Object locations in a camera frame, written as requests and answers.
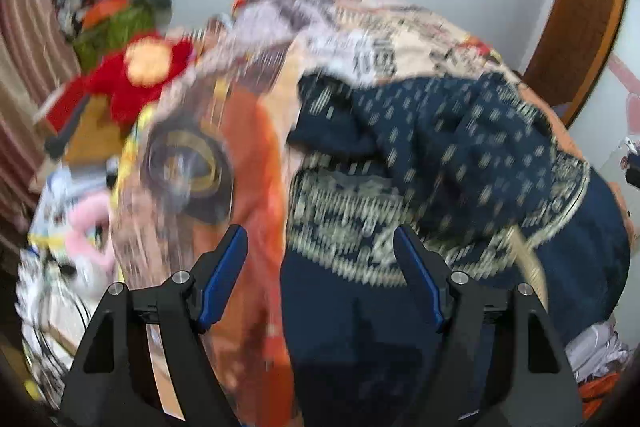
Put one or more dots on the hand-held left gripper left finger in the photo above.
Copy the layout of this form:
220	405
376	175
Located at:
225	272

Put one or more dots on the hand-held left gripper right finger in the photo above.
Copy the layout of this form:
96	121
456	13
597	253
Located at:
420	277

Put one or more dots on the navy patterned hoodie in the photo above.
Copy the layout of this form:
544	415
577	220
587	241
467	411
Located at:
450	147

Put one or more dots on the white clothes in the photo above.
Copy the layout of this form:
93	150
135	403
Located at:
597	349

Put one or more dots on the pink plush item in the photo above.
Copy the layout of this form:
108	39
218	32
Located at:
87	227

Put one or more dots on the pile of magazines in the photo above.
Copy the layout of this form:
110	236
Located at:
55	202

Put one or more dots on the brown cardboard box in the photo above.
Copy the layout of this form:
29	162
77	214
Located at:
95	132

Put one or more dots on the dark grey box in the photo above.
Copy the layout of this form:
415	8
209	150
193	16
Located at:
65	139

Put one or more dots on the orange cloth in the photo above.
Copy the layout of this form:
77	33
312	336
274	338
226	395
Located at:
600	394

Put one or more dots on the red plush toy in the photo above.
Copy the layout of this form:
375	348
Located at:
115	82

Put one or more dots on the printed blanket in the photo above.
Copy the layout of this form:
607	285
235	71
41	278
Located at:
350	42

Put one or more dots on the green patterned box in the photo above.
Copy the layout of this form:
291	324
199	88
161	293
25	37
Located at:
115	29

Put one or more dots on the white heart-print sliding door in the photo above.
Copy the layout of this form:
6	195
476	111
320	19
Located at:
625	87

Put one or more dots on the orange box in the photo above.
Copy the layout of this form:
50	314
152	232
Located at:
105	9

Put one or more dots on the striped brown curtain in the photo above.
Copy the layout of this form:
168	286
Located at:
25	57

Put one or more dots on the wooden door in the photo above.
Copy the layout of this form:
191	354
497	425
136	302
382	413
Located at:
575	17

